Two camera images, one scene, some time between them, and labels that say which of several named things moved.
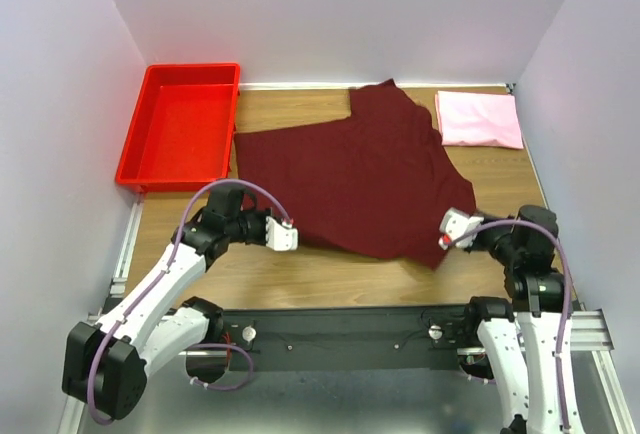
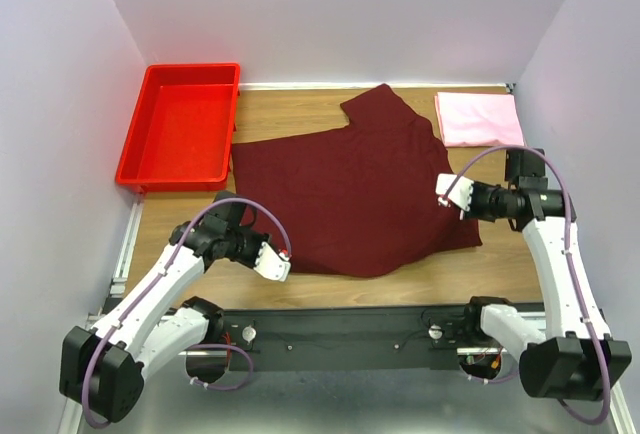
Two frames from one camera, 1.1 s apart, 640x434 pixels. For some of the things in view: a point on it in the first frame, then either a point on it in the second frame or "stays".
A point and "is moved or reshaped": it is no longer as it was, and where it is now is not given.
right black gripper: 476,244 to 473,210
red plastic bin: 182,134 stays
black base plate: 348,339 stays
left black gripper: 262,215 to 259,239
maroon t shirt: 383,180 is moved or reshaped
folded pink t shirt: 479,119 stays
